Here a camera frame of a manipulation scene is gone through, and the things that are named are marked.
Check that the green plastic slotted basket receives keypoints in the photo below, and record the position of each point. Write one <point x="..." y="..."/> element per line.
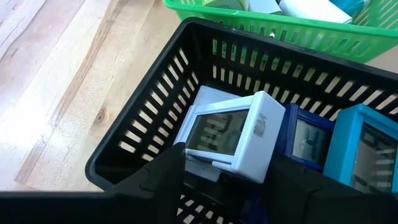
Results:
<point x="199" y="10"/>

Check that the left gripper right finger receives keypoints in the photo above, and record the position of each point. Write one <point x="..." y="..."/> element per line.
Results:
<point x="311" y="205"/>

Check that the black plastic slotted basket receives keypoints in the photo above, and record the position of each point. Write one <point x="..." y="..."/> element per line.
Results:
<point x="130" y="168"/>

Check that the white small digital clock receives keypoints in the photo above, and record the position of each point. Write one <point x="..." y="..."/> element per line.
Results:
<point x="236" y="133"/>
<point x="214" y="95"/>

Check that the white small sharpener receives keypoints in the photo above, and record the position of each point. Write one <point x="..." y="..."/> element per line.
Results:
<point x="314" y="11"/>
<point x="264" y="5"/>

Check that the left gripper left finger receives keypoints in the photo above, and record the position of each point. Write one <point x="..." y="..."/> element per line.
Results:
<point x="155" y="193"/>

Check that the purple-blue small digital clock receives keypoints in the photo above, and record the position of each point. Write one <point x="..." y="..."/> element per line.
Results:
<point x="253" y="211"/>

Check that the green small sharpener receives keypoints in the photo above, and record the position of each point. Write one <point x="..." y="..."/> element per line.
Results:
<point x="227" y="3"/>

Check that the teal small digital clock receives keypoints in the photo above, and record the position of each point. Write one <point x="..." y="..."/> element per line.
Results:
<point x="348" y="140"/>

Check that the teal small sharpener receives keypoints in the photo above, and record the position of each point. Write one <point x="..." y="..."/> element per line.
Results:
<point x="348" y="4"/>

